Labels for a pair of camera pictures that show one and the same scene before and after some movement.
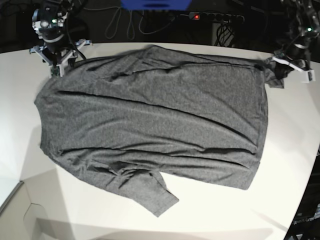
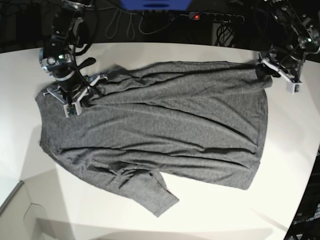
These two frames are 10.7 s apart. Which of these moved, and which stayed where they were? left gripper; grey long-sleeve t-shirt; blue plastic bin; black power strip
Moved: grey long-sleeve t-shirt; left gripper
Stayed: black power strip; blue plastic bin
